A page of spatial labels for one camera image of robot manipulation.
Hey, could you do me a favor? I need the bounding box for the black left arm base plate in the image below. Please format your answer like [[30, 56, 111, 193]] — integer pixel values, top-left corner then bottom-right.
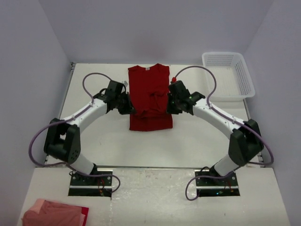
[[68, 171, 112, 198]]

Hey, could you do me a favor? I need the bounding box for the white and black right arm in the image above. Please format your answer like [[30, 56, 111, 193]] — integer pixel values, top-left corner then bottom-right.
[[166, 78, 264, 185]]

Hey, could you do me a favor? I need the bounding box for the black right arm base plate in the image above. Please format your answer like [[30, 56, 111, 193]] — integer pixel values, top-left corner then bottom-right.
[[195, 173, 240, 197]]

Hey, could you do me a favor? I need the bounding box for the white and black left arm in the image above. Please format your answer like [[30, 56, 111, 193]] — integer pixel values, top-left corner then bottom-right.
[[44, 81, 135, 185]]

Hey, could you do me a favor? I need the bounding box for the folded red t-shirt in stack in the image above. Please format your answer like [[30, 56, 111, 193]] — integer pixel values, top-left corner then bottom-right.
[[80, 207, 89, 226]]

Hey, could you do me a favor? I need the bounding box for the red t-shirt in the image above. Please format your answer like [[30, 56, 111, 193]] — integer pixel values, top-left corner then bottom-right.
[[80, 207, 89, 226], [128, 64, 173, 132]]

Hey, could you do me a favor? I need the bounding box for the folded pink t-shirt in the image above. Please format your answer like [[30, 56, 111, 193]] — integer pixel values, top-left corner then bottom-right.
[[21, 199, 81, 226]]

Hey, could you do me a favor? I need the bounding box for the white perforated plastic basket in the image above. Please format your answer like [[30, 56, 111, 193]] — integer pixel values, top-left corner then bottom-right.
[[202, 52, 255, 102]]

